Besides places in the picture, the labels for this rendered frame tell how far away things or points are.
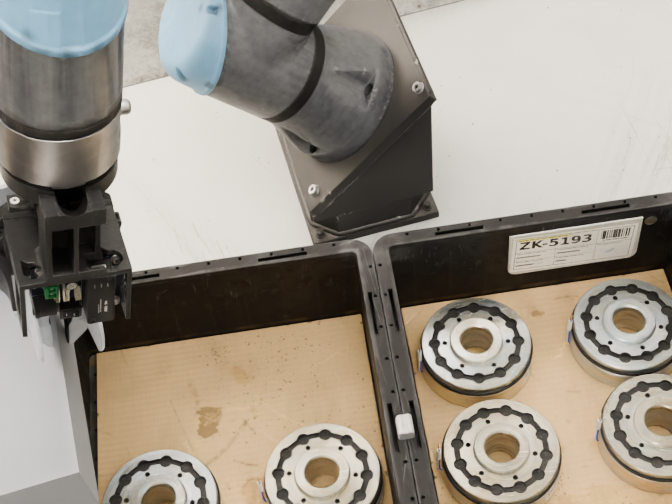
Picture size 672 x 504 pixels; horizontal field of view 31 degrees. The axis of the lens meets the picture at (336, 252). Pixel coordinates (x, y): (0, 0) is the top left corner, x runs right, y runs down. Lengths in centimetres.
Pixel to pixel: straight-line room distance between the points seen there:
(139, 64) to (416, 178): 140
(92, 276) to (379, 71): 60
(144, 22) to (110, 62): 210
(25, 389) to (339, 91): 51
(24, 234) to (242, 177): 72
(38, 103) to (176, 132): 88
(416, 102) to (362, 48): 9
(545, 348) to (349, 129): 32
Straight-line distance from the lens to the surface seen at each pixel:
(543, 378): 116
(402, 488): 99
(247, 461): 113
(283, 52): 124
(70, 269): 78
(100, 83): 69
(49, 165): 72
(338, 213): 138
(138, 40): 275
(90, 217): 74
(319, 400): 115
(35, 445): 92
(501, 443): 111
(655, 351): 115
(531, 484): 108
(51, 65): 67
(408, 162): 135
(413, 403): 103
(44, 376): 95
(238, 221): 145
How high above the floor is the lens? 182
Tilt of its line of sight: 53 degrees down
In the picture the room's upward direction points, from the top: 7 degrees counter-clockwise
